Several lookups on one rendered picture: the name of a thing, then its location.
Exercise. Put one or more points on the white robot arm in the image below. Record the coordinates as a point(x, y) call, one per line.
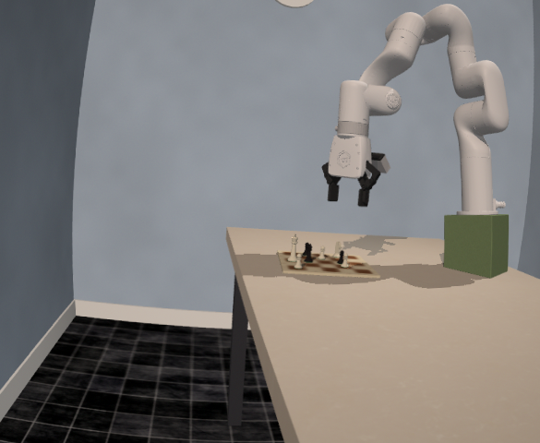
point(470, 78)

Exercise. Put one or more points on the brown and cream chessboard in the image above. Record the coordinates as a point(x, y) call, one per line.
point(327, 267)

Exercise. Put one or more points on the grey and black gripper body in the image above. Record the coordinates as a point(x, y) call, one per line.
point(347, 153)

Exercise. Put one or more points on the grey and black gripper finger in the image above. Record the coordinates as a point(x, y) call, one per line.
point(333, 187)
point(363, 196)

